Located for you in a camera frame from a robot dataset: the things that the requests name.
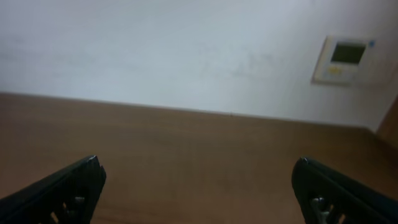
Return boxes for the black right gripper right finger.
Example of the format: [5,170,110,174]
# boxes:
[291,157,397,223]

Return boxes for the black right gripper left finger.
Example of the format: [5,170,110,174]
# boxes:
[1,156,106,223]

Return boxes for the beige wall fixture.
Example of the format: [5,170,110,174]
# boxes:
[312,35,377,85]

